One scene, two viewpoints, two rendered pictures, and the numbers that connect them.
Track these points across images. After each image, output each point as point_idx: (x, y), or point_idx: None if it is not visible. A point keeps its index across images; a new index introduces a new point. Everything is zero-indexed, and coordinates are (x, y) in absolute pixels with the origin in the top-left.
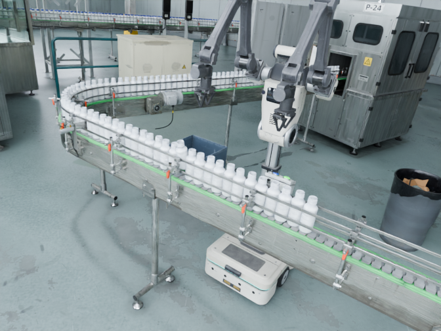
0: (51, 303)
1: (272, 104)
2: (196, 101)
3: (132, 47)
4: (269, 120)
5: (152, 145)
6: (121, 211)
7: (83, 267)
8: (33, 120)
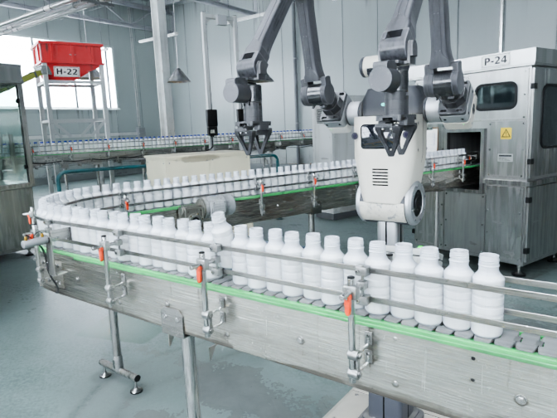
0: None
1: (372, 153)
2: (258, 210)
3: (166, 167)
4: (372, 181)
5: (173, 237)
6: (147, 400)
7: None
8: (25, 285)
